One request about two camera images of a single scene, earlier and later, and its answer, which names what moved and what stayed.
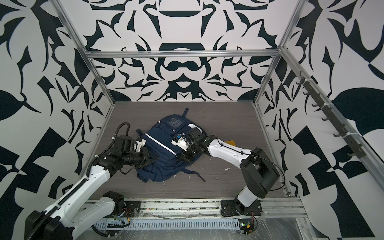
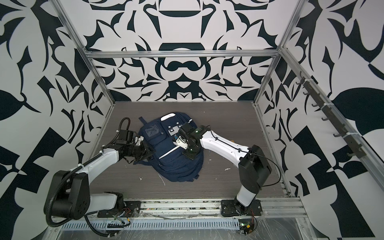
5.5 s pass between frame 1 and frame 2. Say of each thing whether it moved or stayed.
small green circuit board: stayed
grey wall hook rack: stayed
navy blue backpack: moved
